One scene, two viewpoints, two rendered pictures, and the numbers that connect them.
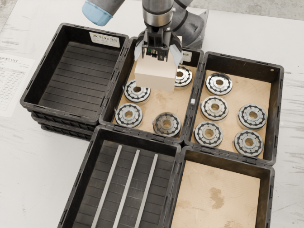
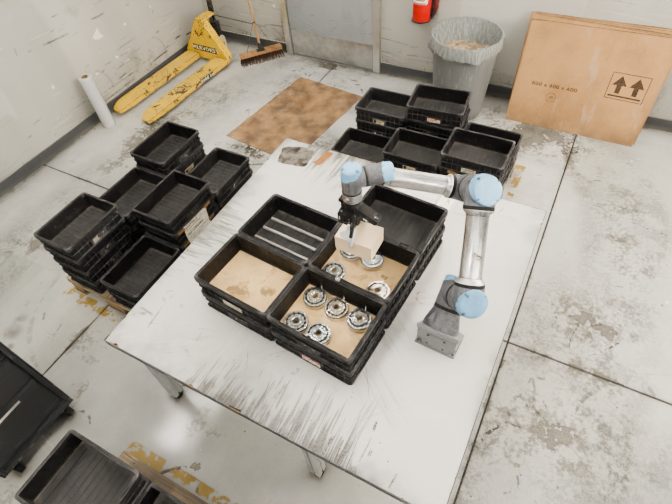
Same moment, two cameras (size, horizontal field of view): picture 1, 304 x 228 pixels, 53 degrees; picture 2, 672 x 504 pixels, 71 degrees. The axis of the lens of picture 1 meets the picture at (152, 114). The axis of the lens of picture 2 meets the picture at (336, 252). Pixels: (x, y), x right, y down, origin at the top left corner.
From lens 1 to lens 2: 1.69 m
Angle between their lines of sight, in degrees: 54
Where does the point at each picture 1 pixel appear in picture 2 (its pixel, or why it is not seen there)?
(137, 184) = (298, 249)
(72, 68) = (411, 224)
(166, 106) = (353, 279)
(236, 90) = (350, 336)
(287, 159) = (283, 380)
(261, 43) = (423, 415)
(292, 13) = not seen: outside the picture
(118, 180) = (305, 239)
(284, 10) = not seen: outside the picture
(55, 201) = not seen: hidden behind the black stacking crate
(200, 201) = (270, 281)
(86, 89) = (388, 230)
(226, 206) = (259, 295)
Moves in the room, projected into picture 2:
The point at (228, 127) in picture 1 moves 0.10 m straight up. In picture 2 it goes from (317, 317) to (315, 304)
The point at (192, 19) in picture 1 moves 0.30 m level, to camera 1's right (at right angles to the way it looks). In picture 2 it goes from (440, 316) to (430, 384)
